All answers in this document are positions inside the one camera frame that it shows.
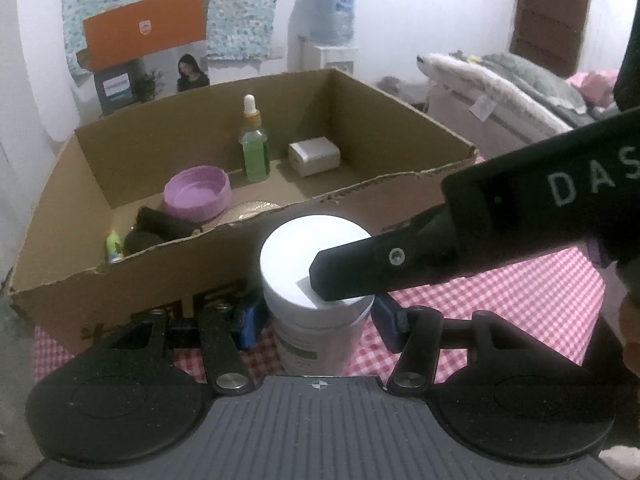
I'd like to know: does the orange appliance box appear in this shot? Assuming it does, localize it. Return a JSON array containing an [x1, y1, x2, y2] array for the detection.
[[75, 0, 211, 116]]

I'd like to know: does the purple plastic lid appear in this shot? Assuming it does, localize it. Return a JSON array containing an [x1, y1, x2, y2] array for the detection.
[[163, 166, 232, 222]]

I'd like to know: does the floral hanging cloth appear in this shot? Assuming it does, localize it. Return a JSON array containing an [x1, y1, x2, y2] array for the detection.
[[61, 0, 297, 81]]

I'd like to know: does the white plastic bottle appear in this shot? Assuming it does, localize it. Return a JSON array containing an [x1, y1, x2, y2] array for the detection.
[[259, 215, 376, 376]]

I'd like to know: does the pink cloth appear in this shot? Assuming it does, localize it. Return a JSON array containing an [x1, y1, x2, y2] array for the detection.
[[567, 70, 621, 108]]

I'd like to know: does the black cloth item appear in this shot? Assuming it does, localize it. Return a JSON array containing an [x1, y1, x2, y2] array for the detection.
[[136, 206, 203, 238]]

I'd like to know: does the brown wooden door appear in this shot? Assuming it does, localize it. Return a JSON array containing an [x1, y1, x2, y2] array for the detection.
[[510, 0, 593, 78]]

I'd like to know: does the grey-green blanket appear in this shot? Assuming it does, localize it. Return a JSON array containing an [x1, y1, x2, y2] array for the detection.
[[482, 51, 608, 128]]

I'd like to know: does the blue water jug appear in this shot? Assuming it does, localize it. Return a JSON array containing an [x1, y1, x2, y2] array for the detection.
[[310, 0, 357, 46]]

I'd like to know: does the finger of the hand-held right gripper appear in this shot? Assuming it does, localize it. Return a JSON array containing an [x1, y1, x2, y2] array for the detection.
[[311, 205, 458, 303]]

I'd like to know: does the brown cardboard box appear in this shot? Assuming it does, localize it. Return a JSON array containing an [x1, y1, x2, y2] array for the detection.
[[10, 67, 478, 356]]

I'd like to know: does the white charger plug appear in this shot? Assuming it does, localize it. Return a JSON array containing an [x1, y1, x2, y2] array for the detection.
[[288, 136, 342, 177]]

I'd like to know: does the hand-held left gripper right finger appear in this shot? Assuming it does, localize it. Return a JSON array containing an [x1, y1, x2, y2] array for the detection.
[[372, 294, 541, 397]]

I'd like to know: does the white water dispenser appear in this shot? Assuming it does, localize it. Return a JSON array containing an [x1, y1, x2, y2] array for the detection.
[[298, 35, 360, 73]]

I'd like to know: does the gold-lidded dark jar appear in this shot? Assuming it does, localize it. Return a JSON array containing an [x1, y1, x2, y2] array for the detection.
[[220, 201, 283, 226]]

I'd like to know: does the green dropper bottle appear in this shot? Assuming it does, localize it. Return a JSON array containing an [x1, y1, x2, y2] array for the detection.
[[238, 95, 272, 182]]

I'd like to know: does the pink checkered tablecloth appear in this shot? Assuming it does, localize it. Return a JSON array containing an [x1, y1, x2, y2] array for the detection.
[[32, 157, 608, 386]]

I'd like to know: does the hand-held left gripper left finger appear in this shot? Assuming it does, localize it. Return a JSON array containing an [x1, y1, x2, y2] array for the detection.
[[97, 297, 269, 397]]

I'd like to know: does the green lip balm stick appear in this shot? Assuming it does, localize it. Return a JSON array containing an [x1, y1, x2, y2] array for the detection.
[[105, 230, 125, 263]]

